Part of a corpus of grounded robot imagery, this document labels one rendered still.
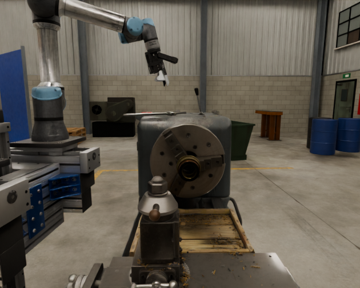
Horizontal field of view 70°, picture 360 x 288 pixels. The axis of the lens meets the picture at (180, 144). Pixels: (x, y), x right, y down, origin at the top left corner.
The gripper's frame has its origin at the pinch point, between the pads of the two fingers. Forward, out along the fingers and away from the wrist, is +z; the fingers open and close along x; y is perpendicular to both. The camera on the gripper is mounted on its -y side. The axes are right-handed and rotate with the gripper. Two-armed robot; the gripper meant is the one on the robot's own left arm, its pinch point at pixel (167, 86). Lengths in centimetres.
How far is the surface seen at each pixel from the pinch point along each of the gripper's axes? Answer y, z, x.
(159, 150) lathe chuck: 16, 23, 42
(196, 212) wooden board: 9, 49, 53
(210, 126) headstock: -10.9, 22.1, 29.6
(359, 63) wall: -759, 107, -653
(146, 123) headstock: 17.1, 13.4, 23.6
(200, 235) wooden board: 11, 49, 69
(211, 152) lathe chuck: -5, 30, 45
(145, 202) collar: 23, 18, 98
